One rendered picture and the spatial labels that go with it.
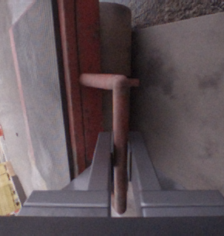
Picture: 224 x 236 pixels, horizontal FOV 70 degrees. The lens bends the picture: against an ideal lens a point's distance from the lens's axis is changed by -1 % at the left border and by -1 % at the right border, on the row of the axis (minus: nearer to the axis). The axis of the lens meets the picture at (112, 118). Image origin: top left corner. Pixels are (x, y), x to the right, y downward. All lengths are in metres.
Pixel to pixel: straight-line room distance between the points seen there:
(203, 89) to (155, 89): 0.06
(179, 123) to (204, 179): 0.07
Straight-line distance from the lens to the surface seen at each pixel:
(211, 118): 0.21
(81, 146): 0.19
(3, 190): 4.88
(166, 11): 0.25
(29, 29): 0.25
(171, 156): 0.25
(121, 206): 0.17
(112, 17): 0.22
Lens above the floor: 0.20
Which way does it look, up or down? 37 degrees down
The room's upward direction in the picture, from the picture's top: 105 degrees counter-clockwise
